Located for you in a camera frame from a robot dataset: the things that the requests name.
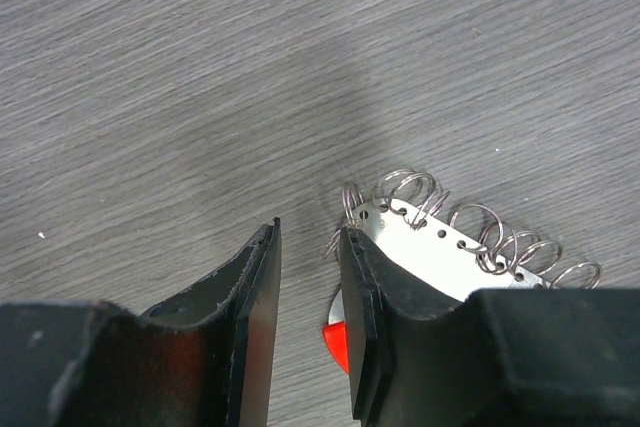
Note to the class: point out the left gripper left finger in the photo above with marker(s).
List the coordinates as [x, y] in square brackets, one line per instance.
[202, 357]

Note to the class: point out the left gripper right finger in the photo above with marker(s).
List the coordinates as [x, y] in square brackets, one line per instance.
[503, 357]

